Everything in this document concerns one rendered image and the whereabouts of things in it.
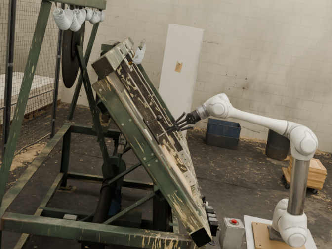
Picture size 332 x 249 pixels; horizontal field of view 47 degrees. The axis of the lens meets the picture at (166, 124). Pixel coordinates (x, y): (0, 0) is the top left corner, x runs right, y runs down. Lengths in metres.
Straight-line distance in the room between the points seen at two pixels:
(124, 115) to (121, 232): 0.76
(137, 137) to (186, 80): 4.45
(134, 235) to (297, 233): 1.01
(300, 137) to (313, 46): 5.83
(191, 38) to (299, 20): 2.42
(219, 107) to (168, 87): 4.46
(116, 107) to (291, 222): 1.29
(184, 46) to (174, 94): 0.83
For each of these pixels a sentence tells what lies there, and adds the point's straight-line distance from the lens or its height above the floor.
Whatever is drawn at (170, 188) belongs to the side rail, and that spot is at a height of 1.13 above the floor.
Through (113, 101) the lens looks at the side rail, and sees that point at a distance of 2.20.
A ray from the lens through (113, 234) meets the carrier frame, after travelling 2.52.
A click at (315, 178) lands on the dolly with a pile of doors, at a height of 0.26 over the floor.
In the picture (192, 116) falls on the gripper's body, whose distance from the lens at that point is 2.48.
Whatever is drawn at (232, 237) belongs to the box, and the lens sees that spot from 2.56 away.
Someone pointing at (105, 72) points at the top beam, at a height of 1.77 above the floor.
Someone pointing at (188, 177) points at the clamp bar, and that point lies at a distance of 3.00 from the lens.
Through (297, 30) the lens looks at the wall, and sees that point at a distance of 8.07.
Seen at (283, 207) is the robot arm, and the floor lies 1.02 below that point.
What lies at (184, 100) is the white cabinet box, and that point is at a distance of 6.68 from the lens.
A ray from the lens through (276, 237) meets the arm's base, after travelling 2.86.
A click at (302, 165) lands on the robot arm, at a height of 1.39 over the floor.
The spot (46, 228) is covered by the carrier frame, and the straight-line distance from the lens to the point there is 2.57.
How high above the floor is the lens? 2.10
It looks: 15 degrees down
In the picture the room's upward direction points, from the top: 9 degrees clockwise
